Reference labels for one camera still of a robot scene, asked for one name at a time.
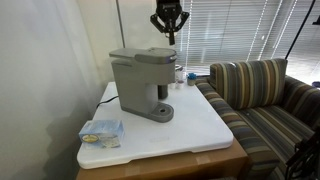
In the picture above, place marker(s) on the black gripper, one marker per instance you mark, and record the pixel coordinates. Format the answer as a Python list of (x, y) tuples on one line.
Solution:
[(169, 17)]

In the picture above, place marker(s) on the grey coffee maker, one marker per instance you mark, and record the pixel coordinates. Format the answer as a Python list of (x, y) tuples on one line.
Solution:
[(138, 73)]

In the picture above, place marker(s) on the white coffee pod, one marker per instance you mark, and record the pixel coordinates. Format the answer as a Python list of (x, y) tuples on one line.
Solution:
[(179, 84)]

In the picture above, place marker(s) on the clear glass jar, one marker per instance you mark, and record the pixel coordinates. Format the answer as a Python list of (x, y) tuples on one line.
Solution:
[(179, 72)]

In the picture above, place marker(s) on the window blinds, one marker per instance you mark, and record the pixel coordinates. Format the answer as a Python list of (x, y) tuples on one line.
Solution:
[(246, 30)]

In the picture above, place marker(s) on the metal floor pole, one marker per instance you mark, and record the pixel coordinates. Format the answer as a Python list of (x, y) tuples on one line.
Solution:
[(120, 23)]

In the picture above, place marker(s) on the striped sofa cushion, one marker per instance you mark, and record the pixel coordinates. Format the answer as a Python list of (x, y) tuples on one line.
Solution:
[(249, 84)]

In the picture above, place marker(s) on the white table top board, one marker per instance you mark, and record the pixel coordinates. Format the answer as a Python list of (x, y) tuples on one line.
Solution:
[(195, 127)]

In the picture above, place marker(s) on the striped sofa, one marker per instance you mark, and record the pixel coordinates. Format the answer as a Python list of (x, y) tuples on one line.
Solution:
[(268, 134)]

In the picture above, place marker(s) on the brown wooden table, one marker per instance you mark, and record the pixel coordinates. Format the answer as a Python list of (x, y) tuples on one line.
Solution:
[(223, 163)]

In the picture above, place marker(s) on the black stand pole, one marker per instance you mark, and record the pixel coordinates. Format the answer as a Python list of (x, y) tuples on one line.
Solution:
[(300, 28)]

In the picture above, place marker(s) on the black metal frame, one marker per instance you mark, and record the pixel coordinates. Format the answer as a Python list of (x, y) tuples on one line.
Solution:
[(302, 165)]

